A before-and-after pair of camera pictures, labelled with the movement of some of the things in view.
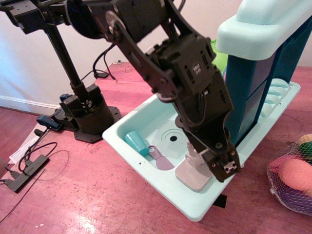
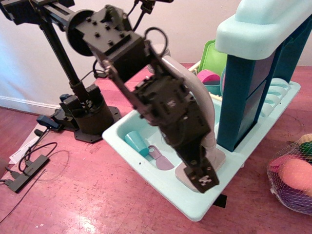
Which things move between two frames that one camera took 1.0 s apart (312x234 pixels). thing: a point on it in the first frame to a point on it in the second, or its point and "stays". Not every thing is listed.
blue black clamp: [48, 122] stays
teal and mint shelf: [261, 42] stays
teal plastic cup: [134, 139] stays
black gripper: [204, 105] to [184, 126]
